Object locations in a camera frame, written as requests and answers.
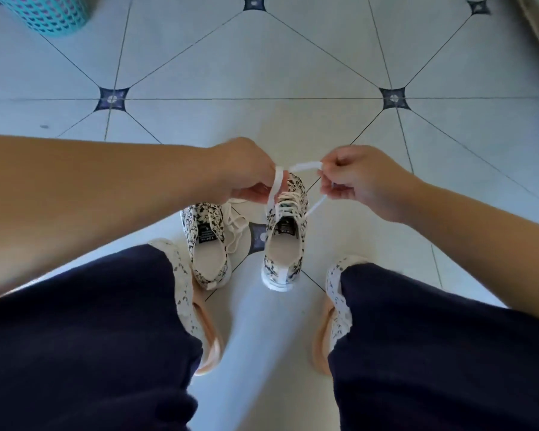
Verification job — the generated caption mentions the pink slipper with green charm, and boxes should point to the pink slipper with green charm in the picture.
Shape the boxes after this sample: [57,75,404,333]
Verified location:
[312,293,338,377]

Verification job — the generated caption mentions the person's right hand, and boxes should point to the person's right hand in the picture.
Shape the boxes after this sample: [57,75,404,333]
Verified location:
[317,144,425,225]

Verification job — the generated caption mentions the floral sneaker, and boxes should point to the floral sneaker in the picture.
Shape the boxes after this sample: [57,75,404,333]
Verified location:
[260,173,310,293]
[181,201,233,291]

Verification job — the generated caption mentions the person's left leg navy trousers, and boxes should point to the person's left leg navy trousers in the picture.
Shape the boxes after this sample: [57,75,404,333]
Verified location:
[0,237,207,431]

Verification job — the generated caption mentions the teal plastic basket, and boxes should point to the teal plastic basket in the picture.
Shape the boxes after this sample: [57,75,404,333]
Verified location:
[0,0,93,37]

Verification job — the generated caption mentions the person's left hand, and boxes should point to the person's left hand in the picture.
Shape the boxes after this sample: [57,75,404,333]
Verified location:
[206,137,290,205]

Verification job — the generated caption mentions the person's right forearm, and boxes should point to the person's right forearm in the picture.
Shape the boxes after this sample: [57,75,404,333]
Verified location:
[402,183,539,326]

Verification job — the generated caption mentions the person's right leg navy trousers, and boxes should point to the person's right leg navy trousers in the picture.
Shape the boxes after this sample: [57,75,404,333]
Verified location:
[325,255,539,431]

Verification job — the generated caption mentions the person's left forearm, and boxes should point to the person's left forearm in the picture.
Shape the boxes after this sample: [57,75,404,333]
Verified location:
[0,133,225,303]

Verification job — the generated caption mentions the person's leg navy trousers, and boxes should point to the person's leg navy trousers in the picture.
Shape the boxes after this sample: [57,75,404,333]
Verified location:
[325,255,539,431]
[0,237,207,431]

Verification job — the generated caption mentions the pink slipper with white charms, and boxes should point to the pink slipper with white charms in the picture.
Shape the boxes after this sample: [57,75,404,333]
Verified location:
[190,273,225,377]

